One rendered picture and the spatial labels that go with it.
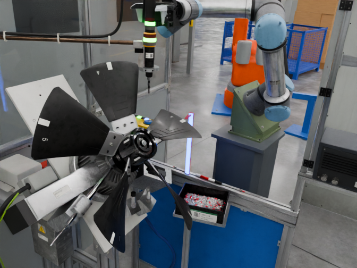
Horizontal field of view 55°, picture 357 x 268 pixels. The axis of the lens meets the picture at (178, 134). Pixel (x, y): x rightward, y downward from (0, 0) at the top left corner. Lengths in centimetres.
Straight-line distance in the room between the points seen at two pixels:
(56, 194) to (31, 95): 43
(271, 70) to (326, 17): 756
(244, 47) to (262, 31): 354
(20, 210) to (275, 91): 110
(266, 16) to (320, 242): 196
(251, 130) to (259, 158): 15
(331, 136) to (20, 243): 161
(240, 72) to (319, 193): 243
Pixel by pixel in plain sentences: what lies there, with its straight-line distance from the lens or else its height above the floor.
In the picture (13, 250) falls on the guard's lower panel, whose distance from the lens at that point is 207.
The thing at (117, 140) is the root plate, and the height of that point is 123.
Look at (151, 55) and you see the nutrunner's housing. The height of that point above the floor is 151.
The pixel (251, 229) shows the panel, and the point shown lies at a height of 67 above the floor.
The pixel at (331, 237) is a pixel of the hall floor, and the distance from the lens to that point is 299.
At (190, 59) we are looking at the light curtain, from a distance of 711.
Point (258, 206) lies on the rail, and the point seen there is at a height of 83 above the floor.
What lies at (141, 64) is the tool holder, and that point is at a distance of 120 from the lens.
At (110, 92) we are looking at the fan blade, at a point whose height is 135.
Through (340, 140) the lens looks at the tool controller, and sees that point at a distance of 139.
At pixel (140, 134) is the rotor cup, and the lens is 120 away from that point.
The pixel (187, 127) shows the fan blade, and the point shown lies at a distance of 145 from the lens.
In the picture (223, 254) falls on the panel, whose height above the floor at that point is 46.
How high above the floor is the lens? 174
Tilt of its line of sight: 24 degrees down
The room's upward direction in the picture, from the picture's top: 3 degrees clockwise
